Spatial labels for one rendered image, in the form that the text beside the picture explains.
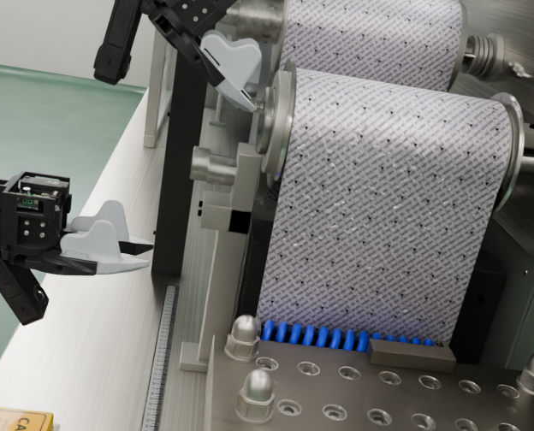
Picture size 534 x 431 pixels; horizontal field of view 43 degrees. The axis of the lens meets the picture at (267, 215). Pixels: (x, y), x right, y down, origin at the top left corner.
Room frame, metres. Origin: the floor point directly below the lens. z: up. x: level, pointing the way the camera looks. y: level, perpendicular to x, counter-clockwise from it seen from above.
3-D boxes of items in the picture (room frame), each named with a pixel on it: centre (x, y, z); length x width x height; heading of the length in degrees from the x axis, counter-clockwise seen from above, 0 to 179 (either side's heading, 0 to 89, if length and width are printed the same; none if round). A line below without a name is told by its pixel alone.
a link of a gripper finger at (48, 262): (0.63, 0.21, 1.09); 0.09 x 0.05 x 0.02; 88
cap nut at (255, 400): (0.51, -0.02, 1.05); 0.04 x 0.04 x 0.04
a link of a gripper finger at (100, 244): (0.63, 0.16, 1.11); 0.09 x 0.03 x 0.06; 88
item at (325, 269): (0.69, -0.13, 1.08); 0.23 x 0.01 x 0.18; 97
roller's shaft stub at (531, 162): (0.77, -0.28, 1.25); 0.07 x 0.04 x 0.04; 97
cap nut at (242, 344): (0.61, 0.00, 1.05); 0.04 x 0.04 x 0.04
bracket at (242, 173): (0.77, 0.05, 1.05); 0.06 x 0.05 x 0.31; 97
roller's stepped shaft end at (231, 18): (0.98, 0.12, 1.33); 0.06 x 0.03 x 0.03; 97
